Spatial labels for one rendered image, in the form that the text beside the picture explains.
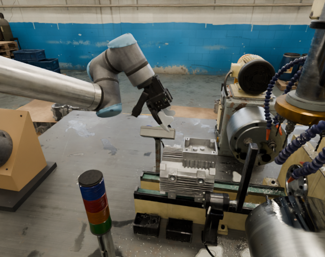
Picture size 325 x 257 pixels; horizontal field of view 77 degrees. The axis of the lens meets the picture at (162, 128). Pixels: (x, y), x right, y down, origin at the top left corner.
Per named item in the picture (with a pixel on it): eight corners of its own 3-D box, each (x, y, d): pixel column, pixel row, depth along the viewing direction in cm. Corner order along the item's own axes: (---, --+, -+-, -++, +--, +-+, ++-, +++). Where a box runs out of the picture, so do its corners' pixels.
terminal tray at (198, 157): (213, 154, 84) (215, 138, 80) (215, 171, 75) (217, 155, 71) (183, 151, 85) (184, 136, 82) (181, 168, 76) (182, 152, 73)
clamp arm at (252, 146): (242, 205, 71) (258, 143, 58) (243, 212, 68) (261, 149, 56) (231, 204, 71) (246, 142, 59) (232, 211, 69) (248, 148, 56)
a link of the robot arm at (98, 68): (85, 86, 75) (108, 72, 68) (83, 58, 78) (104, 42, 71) (106, 92, 83) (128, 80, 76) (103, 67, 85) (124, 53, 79)
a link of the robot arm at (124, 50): (114, 41, 75) (134, 27, 70) (132, 72, 80) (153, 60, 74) (99, 47, 68) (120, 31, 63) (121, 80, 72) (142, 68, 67)
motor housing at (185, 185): (208, 175, 95) (213, 140, 86) (210, 209, 78) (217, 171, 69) (165, 171, 97) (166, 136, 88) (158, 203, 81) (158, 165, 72)
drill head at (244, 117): (263, 134, 128) (273, 96, 115) (281, 174, 96) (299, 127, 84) (221, 131, 131) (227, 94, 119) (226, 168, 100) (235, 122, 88)
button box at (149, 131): (175, 139, 106) (176, 129, 107) (173, 138, 99) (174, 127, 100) (142, 136, 109) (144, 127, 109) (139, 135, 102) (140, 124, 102)
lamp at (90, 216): (113, 208, 60) (111, 197, 58) (104, 226, 55) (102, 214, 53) (94, 205, 61) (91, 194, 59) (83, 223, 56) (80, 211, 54)
